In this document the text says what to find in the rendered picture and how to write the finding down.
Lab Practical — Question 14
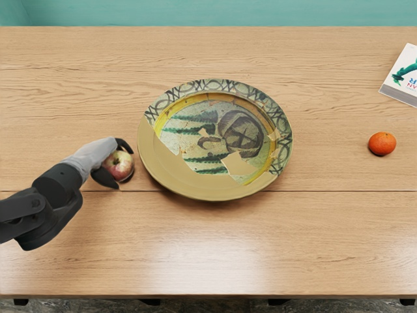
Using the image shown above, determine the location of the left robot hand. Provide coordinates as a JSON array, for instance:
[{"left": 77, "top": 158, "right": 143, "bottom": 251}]
[{"left": 60, "top": 136, "right": 135, "bottom": 190}]

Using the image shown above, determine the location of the red green apple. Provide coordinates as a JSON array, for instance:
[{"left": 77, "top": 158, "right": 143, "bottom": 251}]
[{"left": 102, "top": 150, "right": 135, "bottom": 183}]

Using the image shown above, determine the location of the patterned ceramic plate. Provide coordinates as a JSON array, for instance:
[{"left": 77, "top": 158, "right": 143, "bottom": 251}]
[{"left": 136, "top": 78, "right": 294, "bottom": 202}]

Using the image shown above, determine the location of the orange tangerine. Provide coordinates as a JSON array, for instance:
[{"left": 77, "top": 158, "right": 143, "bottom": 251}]
[{"left": 368, "top": 131, "right": 397, "bottom": 157}]

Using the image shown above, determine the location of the white paperback book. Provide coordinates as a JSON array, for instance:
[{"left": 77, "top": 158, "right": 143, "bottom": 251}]
[{"left": 378, "top": 42, "right": 417, "bottom": 109}]

